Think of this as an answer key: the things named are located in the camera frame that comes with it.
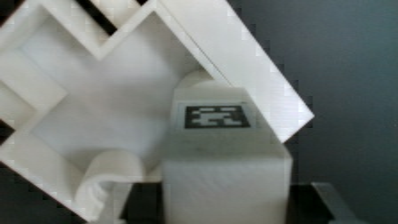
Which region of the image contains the translucent gripper left finger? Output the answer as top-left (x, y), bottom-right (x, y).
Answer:
top-left (99, 183), bottom-right (132, 224)

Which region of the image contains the translucent gripper right finger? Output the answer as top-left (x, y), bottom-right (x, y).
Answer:
top-left (312, 182), bottom-right (365, 224)

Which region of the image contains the white tagged chair leg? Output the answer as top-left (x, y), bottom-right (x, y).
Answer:
top-left (163, 70), bottom-right (292, 224)

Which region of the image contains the white chair seat plate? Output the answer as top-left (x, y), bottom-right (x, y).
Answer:
top-left (0, 0), bottom-right (314, 224)

